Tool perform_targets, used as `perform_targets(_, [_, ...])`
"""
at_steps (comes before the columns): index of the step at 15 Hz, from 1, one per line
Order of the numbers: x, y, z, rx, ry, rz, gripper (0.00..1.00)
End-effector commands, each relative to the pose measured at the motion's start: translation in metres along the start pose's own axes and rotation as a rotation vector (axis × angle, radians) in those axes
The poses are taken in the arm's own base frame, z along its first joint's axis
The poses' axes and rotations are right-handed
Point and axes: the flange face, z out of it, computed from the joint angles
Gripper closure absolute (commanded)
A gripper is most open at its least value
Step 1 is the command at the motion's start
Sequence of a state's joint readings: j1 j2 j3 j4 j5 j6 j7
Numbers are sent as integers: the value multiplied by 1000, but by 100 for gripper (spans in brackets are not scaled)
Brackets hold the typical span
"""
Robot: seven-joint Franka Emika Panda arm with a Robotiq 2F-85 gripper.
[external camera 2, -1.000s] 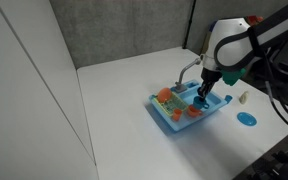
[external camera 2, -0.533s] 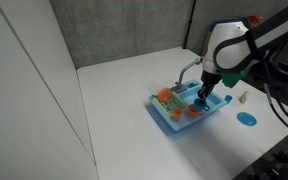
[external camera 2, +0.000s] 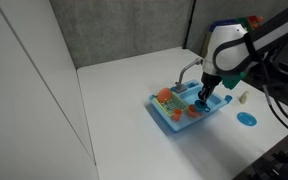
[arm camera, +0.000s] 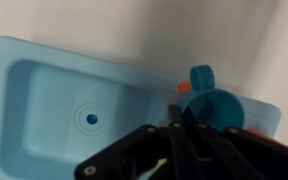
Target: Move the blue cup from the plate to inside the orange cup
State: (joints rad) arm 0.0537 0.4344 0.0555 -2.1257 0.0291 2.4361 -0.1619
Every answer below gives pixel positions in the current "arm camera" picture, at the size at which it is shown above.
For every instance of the light blue toy sink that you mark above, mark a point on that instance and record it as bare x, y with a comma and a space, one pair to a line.
44, 110

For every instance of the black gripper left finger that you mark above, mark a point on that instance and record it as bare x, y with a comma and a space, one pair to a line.
134, 150

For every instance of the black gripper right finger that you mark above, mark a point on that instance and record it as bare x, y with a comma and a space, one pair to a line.
250, 153

